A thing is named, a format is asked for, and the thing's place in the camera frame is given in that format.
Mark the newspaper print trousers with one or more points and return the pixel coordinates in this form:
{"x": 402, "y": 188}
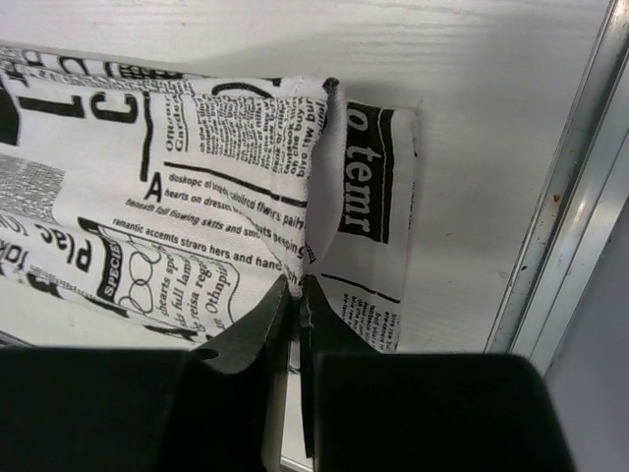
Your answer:
{"x": 174, "y": 201}

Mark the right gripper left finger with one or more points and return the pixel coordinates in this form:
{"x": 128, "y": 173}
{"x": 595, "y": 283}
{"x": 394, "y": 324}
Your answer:
{"x": 218, "y": 407}

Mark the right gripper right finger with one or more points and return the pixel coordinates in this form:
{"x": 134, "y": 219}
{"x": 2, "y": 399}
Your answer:
{"x": 369, "y": 411}

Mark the aluminium rail frame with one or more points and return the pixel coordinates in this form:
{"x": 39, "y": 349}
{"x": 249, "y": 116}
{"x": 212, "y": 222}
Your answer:
{"x": 509, "y": 95}

